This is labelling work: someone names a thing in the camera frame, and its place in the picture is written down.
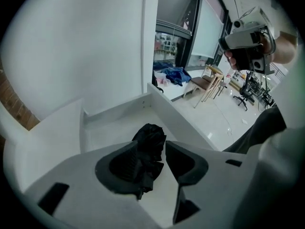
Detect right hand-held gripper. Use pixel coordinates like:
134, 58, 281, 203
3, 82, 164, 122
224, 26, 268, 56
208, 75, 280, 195
218, 6, 277, 75

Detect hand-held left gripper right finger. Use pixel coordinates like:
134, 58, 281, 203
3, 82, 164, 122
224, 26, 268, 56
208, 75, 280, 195
165, 140, 209, 225

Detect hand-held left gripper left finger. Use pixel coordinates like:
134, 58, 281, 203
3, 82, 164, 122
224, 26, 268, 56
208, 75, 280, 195
94, 140, 143, 196

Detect white box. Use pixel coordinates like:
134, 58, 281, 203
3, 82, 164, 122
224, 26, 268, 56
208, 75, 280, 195
80, 82, 223, 153

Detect black cloth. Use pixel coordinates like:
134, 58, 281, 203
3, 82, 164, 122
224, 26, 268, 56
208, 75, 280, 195
132, 123, 167, 200

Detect person's right forearm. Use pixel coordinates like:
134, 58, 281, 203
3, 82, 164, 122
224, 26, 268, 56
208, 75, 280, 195
271, 31, 299, 64

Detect white desk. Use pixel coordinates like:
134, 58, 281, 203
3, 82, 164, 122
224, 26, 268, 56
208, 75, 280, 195
4, 97, 85, 157

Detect person's right hand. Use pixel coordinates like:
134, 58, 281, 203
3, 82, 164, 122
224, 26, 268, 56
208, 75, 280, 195
224, 33, 271, 70

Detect white roller blind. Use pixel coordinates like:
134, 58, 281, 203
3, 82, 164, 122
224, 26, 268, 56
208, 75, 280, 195
190, 0, 226, 59

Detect wooden chair with brown seat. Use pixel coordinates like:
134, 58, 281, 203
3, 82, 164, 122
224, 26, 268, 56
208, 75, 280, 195
183, 64, 225, 108

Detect black office chair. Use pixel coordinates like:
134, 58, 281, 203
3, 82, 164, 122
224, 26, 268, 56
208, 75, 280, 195
233, 79, 256, 110

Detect blue jacket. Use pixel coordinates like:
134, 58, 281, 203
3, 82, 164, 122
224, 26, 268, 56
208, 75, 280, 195
164, 67, 192, 86

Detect dark navy jacket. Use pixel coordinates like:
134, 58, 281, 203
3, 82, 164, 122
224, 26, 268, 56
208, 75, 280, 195
153, 61, 177, 72

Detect clear plastic bag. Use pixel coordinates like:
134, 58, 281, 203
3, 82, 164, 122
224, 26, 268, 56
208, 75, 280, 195
156, 76, 173, 87

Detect person's dark trousers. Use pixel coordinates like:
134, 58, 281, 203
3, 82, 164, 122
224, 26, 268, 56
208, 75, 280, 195
223, 105, 288, 155

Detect person's light shirt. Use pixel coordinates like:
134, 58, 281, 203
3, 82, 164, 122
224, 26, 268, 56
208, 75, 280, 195
245, 51, 305, 229

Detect black window frame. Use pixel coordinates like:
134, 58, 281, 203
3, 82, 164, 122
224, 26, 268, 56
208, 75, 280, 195
156, 0, 233, 71

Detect white floor cable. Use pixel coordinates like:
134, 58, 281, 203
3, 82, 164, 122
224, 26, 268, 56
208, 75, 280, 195
214, 101, 235, 138

